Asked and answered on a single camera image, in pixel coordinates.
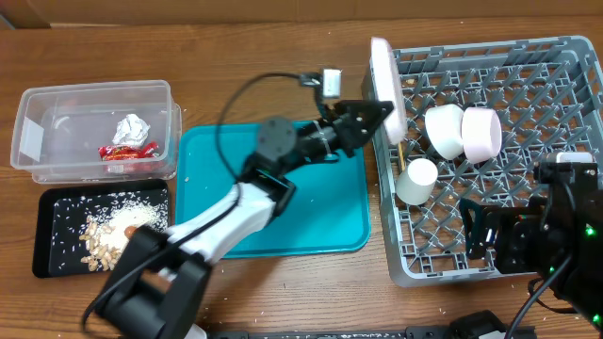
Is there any white plate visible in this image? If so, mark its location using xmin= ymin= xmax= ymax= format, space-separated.
xmin=369 ymin=37 xmax=408 ymax=145

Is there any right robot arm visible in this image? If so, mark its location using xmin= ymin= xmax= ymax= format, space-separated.
xmin=459 ymin=153 xmax=602 ymax=330

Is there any grey plastic dish rack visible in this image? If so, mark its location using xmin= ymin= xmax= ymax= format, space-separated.
xmin=373 ymin=36 xmax=602 ymax=287

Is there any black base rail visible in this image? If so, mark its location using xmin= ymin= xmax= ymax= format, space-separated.
xmin=206 ymin=310 xmax=538 ymax=339

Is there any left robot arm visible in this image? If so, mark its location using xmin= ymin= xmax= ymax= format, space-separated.
xmin=82 ymin=100 xmax=394 ymax=338

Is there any red snack wrapper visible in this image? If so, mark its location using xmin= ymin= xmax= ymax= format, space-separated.
xmin=98 ymin=141 xmax=159 ymax=161

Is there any black plastic tray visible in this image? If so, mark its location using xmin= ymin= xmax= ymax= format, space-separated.
xmin=32 ymin=180 xmax=171 ymax=279

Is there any orange carrot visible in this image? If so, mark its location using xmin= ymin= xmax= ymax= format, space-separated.
xmin=123 ymin=226 xmax=138 ymax=239

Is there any teal plastic tray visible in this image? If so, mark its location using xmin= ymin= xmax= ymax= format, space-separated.
xmin=174 ymin=124 xmax=371 ymax=259

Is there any white tissue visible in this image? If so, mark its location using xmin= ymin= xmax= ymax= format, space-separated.
xmin=112 ymin=114 xmax=150 ymax=148

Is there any clear plastic bin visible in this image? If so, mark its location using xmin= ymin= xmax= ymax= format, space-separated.
xmin=10 ymin=80 xmax=182 ymax=184

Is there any wooden chopstick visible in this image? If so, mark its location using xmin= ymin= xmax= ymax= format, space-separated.
xmin=397 ymin=143 xmax=406 ymax=173

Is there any pink-rimmed white bowl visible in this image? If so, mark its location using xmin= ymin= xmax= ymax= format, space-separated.
xmin=461 ymin=107 xmax=502 ymax=164

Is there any white cup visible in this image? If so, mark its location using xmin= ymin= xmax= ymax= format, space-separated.
xmin=396 ymin=158 xmax=438 ymax=205

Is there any pile of peanuts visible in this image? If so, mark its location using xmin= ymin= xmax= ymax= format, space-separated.
xmin=79 ymin=216 xmax=126 ymax=272

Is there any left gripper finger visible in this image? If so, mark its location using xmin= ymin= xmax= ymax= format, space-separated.
xmin=350 ymin=117 xmax=383 ymax=153
xmin=336 ymin=100 xmax=394 ymax=123

